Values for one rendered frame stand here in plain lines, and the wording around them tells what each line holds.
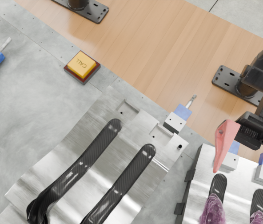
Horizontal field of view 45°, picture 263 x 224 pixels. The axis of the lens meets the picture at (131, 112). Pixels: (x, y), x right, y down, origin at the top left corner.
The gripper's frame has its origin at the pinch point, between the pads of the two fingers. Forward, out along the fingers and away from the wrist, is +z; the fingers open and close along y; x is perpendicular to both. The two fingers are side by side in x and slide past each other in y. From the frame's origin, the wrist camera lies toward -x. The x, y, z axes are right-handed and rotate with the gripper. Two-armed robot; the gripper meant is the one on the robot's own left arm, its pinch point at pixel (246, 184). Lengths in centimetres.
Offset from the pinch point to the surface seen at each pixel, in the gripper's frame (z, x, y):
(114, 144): -1.3, 31.5, -24.2
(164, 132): -11.3, 33.9, -14.8
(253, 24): -129, 122, -1
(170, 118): -16.0, 34.9, -15.2
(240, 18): -129, 122, -10
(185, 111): -20.3, 36.2, -12.5
